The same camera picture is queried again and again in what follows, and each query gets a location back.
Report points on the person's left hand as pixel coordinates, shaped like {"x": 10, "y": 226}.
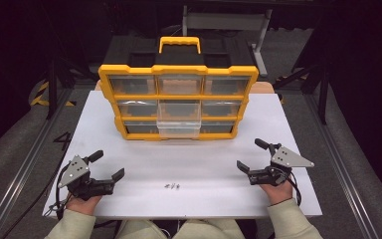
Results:
{"x": 84, "y": 205}

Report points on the black tripod stand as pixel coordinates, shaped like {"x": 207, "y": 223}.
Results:
{"x": 51, "y": 83}
{"x": 323, "y": 86}

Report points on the yellow black floor tape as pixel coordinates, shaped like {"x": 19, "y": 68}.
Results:
{"x": 39, "y": 96}

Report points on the person's beige zip jacket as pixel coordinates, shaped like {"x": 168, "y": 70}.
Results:
{"x": 205, "y": 230}

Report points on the grey metal stand frame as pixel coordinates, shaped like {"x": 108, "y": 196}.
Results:
{"x": 227, "y": 21}

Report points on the clear plastic pulled-out drawer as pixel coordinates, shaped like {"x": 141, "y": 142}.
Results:
{"x": 179, "y": 129}

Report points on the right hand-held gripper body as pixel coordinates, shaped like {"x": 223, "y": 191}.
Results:
{"x": 268, "y": 176}

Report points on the aluminium floor rail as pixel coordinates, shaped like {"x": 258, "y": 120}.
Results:
{"x": 344, "y": 172}
{"x": 20, "y": 172}

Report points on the set of closed clear drawers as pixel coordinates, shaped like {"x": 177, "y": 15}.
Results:
{"x": 132, "y": 84}

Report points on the yellow black drawer organizer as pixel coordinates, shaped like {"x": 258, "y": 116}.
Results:
{"x": 179, "y": 69}

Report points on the person's right hand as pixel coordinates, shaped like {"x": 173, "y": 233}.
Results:
{"x": 280, "y": 194}

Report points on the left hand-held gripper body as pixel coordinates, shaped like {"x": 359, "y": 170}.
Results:
{"x": 79, "y": 181}

